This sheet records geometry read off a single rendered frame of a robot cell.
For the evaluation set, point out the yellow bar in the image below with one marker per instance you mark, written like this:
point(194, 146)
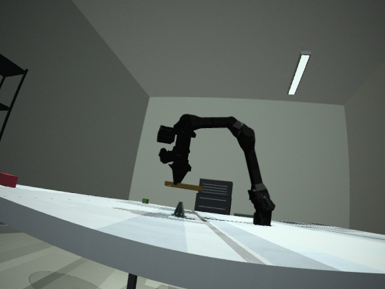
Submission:
point(183, 186)

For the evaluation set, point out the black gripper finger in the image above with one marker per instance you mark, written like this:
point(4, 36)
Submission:
point(177, 172)
point(183, 175)

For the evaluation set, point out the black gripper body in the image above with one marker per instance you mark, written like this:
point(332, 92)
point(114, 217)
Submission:
point(180, 157)

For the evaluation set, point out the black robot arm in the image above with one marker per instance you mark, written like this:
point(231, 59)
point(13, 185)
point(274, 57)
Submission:
point(184, 129)

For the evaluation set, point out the red rectangular block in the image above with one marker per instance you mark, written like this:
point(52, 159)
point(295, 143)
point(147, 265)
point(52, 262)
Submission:
point(8, 180)

